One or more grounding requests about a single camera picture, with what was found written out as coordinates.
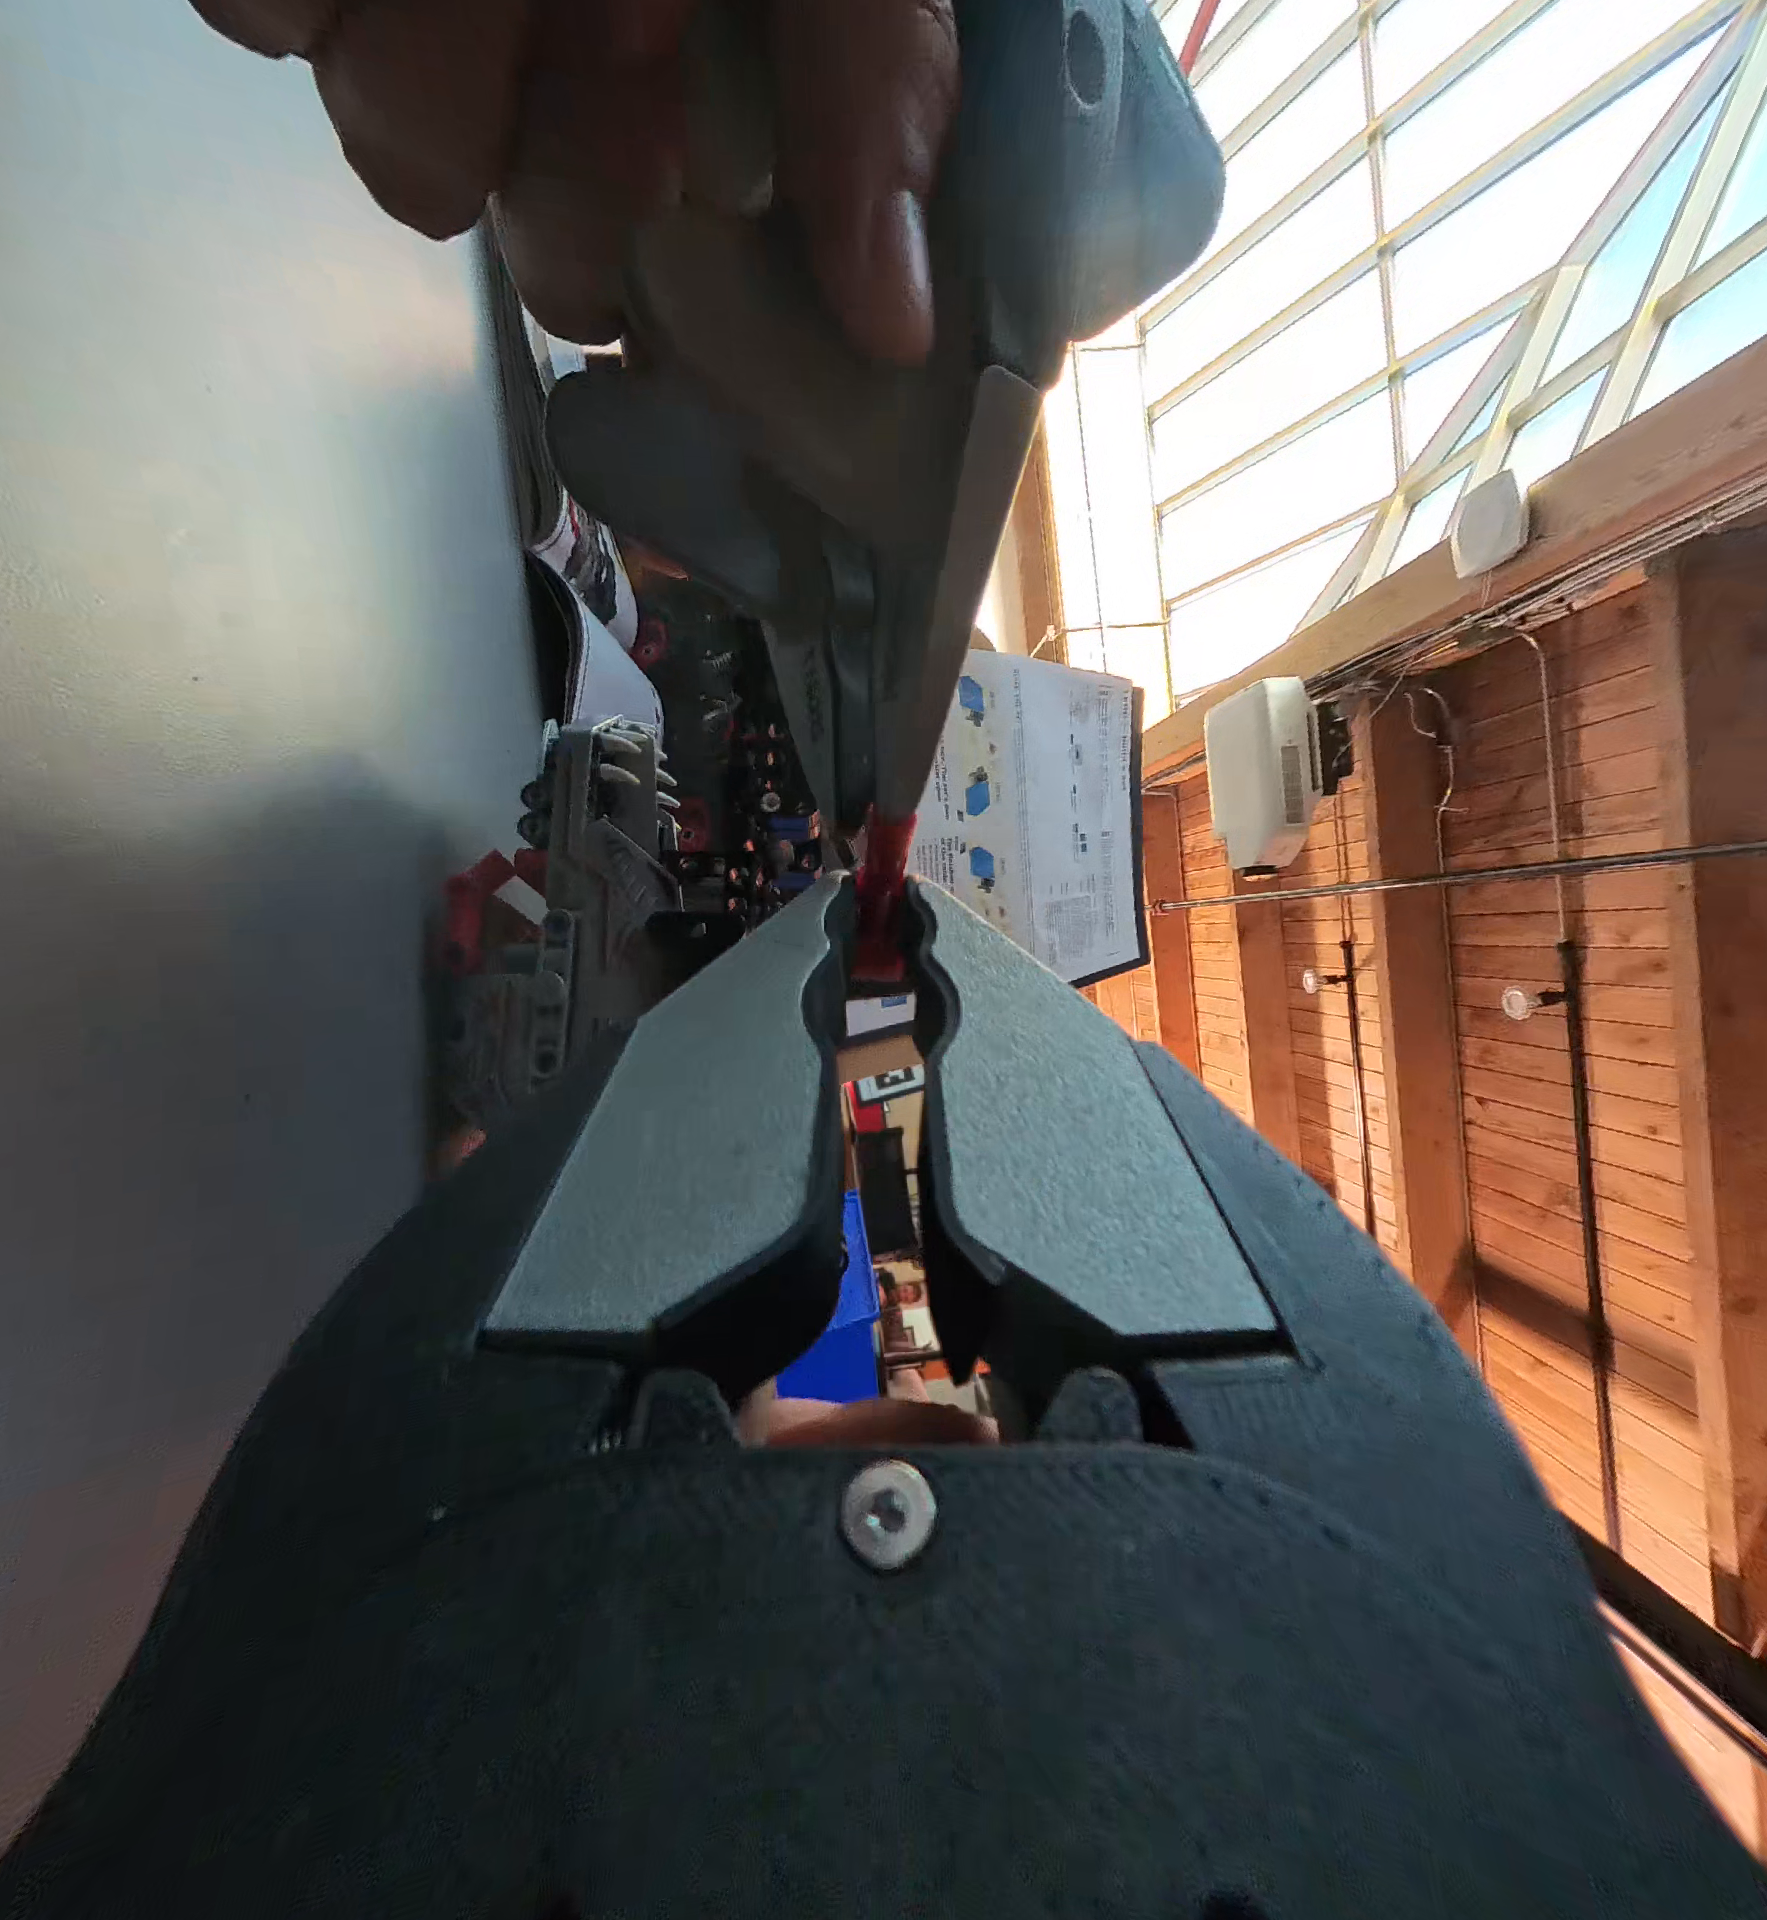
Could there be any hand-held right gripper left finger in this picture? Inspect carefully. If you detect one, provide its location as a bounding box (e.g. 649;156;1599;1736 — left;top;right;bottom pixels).
481;870;857;1399

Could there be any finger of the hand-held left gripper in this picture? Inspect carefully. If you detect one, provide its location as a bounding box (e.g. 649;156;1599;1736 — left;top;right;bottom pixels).
759;541;885;843
865;366;1047;825

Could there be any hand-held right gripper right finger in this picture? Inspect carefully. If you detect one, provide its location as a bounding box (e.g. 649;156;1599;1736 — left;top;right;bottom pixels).
905;883;1281;1390

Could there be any red lego claw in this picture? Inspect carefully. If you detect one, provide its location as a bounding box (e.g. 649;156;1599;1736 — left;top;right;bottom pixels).
849;870;909;986

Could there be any grey dinosaur lego model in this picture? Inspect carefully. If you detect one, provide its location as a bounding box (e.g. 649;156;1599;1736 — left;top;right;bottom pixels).
433;717;693;1130

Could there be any lego instruction booklet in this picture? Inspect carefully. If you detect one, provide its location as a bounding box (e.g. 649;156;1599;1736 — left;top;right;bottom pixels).
489;241;663;726

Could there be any person's right hand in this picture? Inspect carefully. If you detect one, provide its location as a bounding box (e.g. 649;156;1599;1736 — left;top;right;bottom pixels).
737;1382;1001;1451

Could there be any person's left hand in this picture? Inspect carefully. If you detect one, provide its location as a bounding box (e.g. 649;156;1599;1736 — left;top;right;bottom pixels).
185;0;963;370

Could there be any black framed paper sign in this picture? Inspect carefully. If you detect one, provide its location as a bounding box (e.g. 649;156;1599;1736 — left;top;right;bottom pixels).
841;991;927;1147

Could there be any black vertical pipe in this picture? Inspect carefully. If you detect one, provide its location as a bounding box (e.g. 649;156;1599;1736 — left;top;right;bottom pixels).
1555;937;1623;1551

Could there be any thin metal rod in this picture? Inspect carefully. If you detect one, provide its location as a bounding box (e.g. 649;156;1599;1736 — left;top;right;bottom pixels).
1153;837;1767;919

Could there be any white wall unit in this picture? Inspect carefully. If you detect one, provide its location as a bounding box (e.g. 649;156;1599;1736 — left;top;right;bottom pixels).
1203;676;1337;876

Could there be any small white wall box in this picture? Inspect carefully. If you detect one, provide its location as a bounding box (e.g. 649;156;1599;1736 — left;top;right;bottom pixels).
1447;469;1533;582

